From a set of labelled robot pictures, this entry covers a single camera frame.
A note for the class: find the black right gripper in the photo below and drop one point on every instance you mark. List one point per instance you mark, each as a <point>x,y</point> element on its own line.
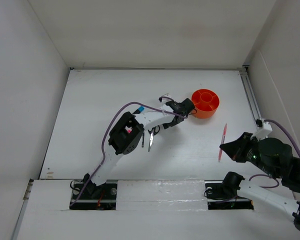
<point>235,148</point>

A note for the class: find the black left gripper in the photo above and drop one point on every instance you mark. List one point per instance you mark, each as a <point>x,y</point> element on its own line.
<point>167,125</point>

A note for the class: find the red gel pen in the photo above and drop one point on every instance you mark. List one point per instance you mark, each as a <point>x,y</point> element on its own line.
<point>222,142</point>

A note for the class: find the black gel pen clear cap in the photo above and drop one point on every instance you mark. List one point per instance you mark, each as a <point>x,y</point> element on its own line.
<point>143,140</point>

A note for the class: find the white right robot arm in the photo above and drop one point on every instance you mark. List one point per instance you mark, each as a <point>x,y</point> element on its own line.
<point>236,183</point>

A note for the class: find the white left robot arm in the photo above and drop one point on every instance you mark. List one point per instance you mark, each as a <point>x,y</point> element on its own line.
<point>117,142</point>

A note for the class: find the orange round desk organizer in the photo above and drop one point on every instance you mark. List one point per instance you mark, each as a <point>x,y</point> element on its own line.
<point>206,103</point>

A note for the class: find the blue capped black highlighter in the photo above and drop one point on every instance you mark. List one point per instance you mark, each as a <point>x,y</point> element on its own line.
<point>139,110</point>

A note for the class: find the pink capped black highlighter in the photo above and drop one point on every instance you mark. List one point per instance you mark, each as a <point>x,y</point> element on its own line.
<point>128,129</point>

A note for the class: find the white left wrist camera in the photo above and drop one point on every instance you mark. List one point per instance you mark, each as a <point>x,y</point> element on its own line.
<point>165,97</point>

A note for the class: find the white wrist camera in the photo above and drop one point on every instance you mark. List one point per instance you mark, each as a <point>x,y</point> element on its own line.
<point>165,97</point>
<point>264,129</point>

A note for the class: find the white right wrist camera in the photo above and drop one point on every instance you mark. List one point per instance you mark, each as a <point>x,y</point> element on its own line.
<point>264,129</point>

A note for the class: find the black handled scissors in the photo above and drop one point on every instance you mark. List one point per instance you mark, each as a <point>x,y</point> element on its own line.
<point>155,130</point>

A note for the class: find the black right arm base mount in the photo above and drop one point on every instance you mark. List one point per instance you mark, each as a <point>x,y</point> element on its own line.
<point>220,199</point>

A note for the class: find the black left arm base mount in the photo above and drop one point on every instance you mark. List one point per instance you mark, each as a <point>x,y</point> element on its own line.
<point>104,199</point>

